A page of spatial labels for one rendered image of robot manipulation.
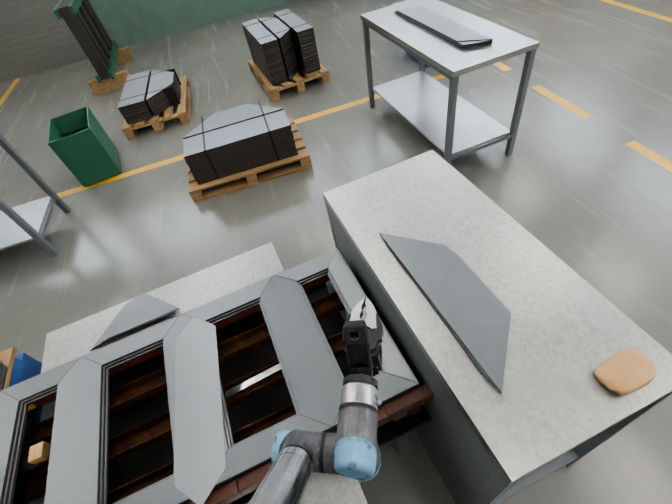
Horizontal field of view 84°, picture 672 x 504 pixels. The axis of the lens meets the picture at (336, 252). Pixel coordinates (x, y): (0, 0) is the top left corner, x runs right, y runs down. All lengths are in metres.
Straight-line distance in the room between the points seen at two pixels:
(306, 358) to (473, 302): 0.65
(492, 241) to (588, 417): 0.65
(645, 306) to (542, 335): 1.65
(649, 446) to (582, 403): 1.26
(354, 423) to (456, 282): 0.77
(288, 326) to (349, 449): 0.94
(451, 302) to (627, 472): 1.39
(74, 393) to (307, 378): 0.96
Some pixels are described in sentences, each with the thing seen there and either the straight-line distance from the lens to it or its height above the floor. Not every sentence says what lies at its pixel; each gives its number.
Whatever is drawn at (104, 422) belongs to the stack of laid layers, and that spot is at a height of 0.83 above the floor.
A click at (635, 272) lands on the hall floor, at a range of 3.09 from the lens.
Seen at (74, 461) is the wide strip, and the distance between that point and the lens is 1.78.
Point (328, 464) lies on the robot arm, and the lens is 0.84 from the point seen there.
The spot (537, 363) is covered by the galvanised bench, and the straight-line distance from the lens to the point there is 1.30.
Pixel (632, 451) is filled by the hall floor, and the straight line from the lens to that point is 2.48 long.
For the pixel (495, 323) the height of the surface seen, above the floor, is 1.07.
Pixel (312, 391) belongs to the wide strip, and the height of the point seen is 0.85.
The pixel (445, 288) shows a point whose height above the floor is 1.07.
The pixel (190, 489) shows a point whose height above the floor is 0.85.
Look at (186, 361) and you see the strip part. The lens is 1.69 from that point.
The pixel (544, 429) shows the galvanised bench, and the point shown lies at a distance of 1.23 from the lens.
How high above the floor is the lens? 2.18
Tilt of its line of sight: 48 degrees down
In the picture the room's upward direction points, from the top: 13 degrees counter-clockwise
